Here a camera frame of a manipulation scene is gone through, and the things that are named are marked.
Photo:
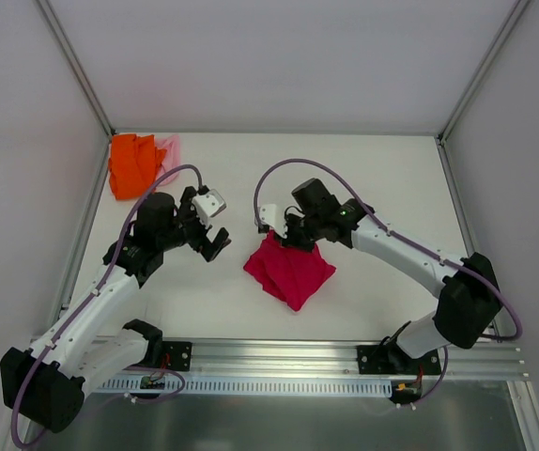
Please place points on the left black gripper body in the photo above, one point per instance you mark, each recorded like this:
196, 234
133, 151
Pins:
199, 235

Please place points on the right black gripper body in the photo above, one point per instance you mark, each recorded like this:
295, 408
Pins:
295, 237

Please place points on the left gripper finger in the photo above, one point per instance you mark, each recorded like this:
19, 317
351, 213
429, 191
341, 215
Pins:
220, 241
206, 254

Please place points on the red t shirt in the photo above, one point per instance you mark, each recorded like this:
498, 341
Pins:
290, 275

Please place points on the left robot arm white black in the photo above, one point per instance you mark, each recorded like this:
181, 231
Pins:
49, 382

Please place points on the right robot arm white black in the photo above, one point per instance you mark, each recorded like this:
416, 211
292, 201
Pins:
464, 287

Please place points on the pink t shirt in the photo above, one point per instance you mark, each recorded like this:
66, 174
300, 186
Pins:
172, 153

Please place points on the orange t shirt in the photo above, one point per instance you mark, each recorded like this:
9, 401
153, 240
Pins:
133, 165

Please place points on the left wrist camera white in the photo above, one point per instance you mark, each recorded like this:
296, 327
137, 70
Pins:
208, 206

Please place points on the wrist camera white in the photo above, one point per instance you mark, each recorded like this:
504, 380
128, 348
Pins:
208, 206
271, 217

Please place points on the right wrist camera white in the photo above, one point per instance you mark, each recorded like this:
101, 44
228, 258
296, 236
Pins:
271, 217

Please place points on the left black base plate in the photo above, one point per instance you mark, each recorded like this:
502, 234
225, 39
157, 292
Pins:
176, 355

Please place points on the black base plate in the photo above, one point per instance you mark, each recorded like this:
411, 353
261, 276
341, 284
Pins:
390, 360
176, 355

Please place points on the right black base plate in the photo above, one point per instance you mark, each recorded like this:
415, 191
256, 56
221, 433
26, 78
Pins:
390, 360

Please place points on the right aluminium frame post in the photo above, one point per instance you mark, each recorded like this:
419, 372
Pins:
505, 31

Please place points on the aluminium frame post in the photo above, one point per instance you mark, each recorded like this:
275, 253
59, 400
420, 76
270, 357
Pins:
505, 31
61, 38

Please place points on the white slotted cable duct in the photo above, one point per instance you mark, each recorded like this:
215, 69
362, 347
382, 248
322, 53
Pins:
141, 384

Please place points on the left aluminium frame post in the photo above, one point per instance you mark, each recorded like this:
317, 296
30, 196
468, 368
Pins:
61, 38

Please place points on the aluminium mounting rail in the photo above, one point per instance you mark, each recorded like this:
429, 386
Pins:
489, 361

